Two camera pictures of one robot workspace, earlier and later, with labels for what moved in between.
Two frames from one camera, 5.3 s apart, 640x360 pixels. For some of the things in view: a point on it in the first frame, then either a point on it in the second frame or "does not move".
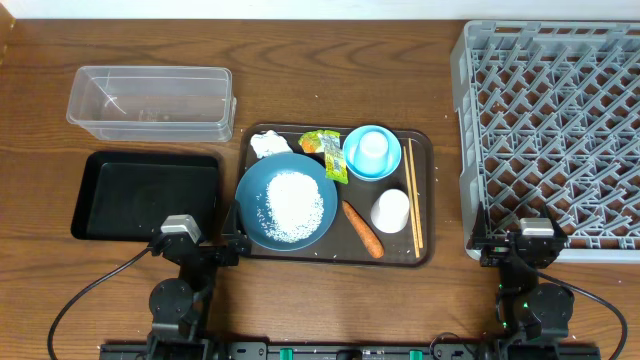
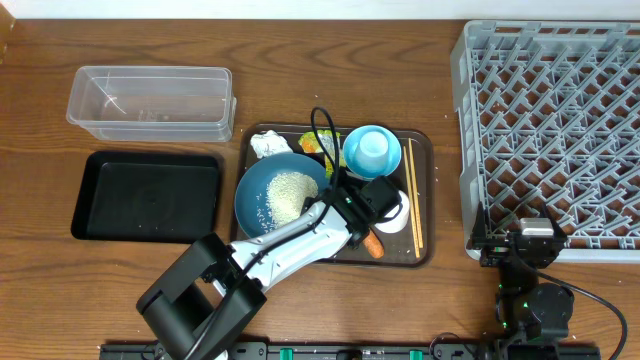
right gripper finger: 557,229 does not move
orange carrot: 370,238 does not move
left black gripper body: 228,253 -> 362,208
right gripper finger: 480,230 does not move
